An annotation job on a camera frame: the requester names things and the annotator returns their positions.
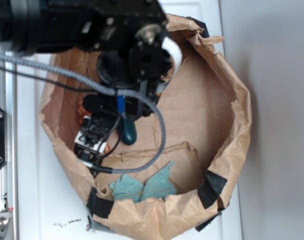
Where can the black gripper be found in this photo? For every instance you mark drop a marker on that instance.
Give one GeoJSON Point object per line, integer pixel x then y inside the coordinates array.
{"type": "Point", "coordinates": [138, 56]}

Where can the aluminium frame rail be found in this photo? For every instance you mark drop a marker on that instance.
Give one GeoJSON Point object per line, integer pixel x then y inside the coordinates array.
{"type": "Point", "coordinates": [9, 172]}

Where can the brown paper bag bin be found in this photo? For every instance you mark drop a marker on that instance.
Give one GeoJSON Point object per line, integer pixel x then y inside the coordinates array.
{"type": "Point", "coordinates": [208, 118]}

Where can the light blue cloth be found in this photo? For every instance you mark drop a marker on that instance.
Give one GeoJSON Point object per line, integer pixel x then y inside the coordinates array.
{"type": "Point", "coordinates": [157, 186]}

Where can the metal corner bracket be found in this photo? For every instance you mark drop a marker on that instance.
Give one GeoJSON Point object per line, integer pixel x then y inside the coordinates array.
{"type": "Point", "coordinates": [6, 226]}

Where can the orange plastic conch shell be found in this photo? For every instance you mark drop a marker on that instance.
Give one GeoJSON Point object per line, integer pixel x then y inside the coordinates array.
{"type": "Point", "coordinates": [81, 110]}

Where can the white plastic tray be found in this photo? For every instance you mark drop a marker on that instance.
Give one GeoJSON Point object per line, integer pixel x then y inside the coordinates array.
{"type": "Point", "coordinates": [48, 206]}

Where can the dark green plastic pickle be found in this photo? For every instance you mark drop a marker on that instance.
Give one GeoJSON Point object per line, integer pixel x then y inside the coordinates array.
{"type": "Point", "coordinates": [127, 131]}

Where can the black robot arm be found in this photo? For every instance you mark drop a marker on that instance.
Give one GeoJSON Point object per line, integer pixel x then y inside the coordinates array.
{"type": "Point", "coordinates": [28, 27]}

